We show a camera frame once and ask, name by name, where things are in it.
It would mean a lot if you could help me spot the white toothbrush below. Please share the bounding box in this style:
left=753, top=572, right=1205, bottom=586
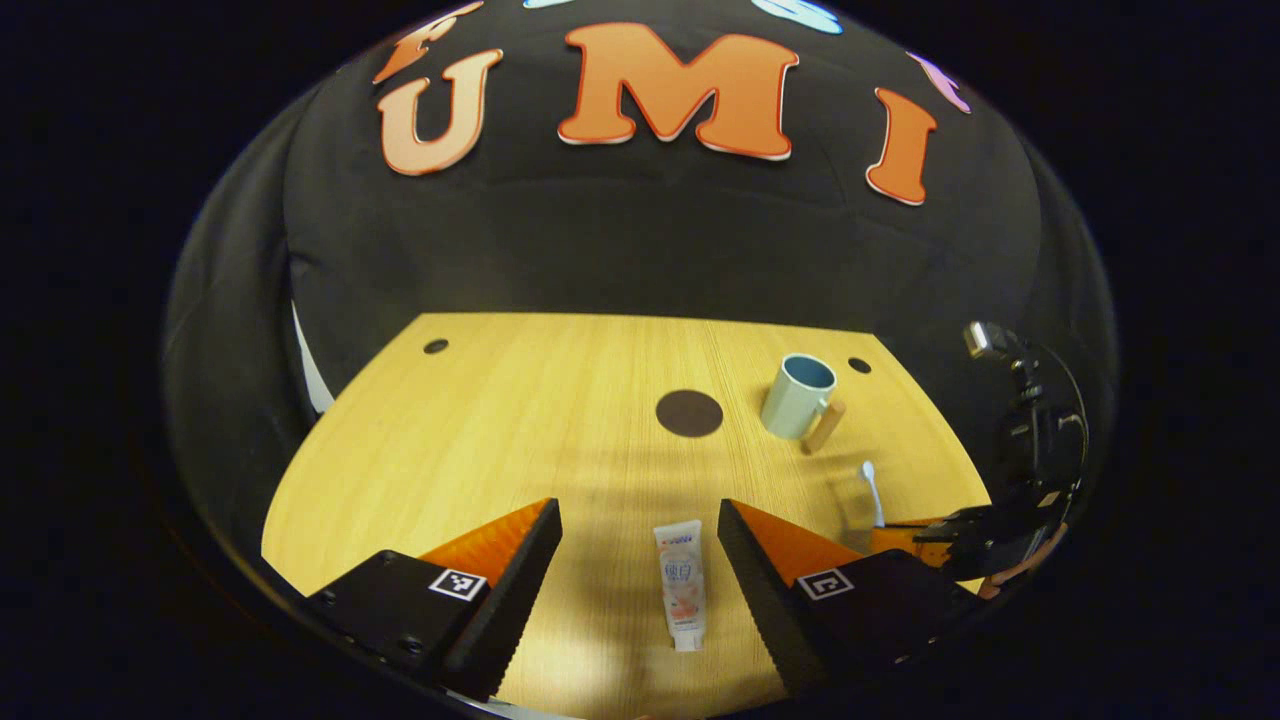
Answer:
left=860, top=460, right=888, bottom=529

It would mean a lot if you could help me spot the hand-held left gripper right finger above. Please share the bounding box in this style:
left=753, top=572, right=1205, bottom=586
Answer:
left=717, top=498, right=987, bottom=699

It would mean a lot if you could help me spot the pale blue cup wooden handle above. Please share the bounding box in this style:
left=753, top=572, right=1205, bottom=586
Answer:
left=760, top=353, right=848, bottom=456

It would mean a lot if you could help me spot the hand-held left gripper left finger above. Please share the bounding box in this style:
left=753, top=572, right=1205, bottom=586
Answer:
left=303, top=497, right=564, bottom=704

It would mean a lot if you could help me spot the wooden desktop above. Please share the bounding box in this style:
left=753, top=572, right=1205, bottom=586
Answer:
left=262, top=312, right=993, bottom=720

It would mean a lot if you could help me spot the dark brown round coaster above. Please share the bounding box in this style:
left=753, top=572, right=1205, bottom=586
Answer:
left=655, top=390, right=725, bottom=439

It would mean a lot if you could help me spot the white toothpaste tube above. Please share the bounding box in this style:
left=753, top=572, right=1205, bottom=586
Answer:
left=653, top=519, right=708, bottom=653

